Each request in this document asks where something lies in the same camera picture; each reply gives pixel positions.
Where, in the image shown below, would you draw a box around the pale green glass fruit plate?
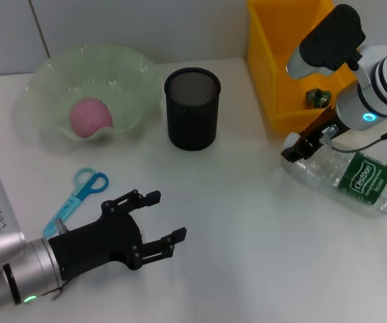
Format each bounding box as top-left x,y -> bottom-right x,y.
13,42 -> 162,144

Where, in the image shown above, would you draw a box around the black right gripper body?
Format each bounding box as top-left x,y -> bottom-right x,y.
297,106 -> 351,159

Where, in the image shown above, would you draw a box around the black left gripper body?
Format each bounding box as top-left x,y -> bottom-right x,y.
47,200 -> 145,282

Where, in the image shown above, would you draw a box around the pink toy peach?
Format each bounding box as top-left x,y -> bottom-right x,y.
69,97 -> 114,139

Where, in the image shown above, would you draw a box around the clear green-label water bottle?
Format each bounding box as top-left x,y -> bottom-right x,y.
280,131 -> 387,215

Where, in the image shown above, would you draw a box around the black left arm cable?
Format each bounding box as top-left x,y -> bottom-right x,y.
40,285 -> 68,299

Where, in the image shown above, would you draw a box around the green plastic wrapper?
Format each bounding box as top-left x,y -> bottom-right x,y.
306,87 -> 332,109

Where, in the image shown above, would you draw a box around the yellow plastic bin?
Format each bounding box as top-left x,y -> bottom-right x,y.
246,0 -> 362,134

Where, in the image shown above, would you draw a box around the black mesh pen holder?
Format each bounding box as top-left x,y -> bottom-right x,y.
164,67 -> 221,151

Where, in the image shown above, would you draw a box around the blue scissors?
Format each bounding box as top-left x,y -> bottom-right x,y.
42,167 -> 109,238

